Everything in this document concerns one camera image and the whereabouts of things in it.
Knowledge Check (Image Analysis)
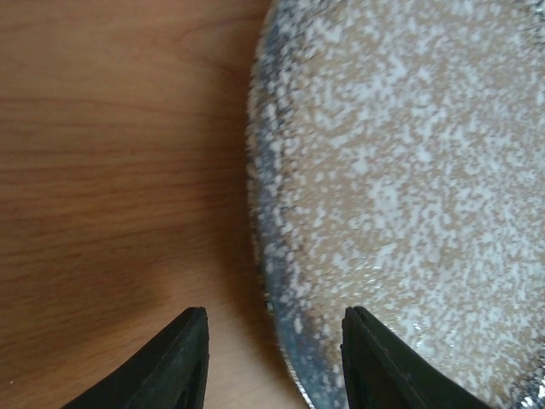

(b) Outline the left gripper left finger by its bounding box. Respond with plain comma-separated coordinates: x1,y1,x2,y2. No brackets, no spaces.
65,308,209,409

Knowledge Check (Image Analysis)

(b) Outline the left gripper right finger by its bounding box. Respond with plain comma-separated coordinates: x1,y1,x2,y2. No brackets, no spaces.
341,307,488,409

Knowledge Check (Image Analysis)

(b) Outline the large grey rimmed plate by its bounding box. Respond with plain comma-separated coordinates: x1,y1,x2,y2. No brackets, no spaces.
248,1,544,408

